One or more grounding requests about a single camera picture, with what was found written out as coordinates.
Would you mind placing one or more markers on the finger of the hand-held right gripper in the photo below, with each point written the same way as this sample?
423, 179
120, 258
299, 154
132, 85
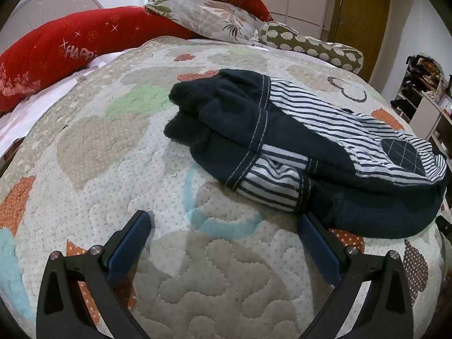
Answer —
445, 226

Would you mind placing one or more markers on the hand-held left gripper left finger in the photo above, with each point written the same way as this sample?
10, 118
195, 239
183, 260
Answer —
129, 247

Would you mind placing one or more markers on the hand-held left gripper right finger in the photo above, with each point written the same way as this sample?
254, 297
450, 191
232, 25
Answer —
317, 247

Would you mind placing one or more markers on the navy striped pants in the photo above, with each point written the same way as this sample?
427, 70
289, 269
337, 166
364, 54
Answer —
282, 130

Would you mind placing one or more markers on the quilted heart pattern blanket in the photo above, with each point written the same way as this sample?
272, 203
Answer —
141, 148

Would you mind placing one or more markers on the white shelf unit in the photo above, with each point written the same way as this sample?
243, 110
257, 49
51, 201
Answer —
432, 113

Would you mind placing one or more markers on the shoe rack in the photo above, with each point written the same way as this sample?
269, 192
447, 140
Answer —
416, 74

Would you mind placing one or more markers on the white bed sheet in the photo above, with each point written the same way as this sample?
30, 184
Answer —
28, 113

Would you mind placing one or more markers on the olive patterned bolster pillow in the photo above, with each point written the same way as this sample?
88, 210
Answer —
310, 46

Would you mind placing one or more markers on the red duvet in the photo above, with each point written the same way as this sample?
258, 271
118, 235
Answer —
53, 49

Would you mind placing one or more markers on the wooden door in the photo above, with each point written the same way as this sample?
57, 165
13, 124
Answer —
360, 7

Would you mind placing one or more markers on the floral pillow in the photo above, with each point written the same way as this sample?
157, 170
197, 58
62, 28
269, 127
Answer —
212, 14

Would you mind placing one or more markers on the white headboard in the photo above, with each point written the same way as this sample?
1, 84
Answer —
53, 3

